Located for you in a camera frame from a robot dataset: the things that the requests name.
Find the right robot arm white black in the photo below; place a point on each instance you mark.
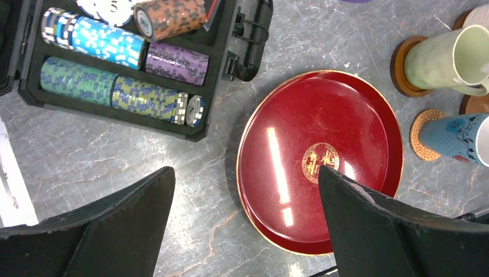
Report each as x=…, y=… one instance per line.
x=479, y=215

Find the cream yellow mug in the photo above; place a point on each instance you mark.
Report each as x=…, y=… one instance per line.
x=478, y=16

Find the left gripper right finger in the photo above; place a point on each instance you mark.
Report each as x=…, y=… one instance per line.
x=373, y=234

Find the woven rattan coaster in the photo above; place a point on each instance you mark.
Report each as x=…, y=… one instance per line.
x=420, y=120

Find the red round tray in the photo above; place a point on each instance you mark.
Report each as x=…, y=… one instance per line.
x=320, y=118

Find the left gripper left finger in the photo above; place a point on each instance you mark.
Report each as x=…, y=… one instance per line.
x=117, y=235

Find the blue mug white inside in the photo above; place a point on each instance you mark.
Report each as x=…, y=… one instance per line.
x=461, y=137

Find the black poker chip case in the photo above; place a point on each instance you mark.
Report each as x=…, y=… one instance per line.
x=234, y=45

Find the light green mug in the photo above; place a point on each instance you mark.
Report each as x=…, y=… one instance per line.
x=456, y=59

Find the purple metronome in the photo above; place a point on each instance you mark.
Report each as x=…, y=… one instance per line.
x=356, y=1

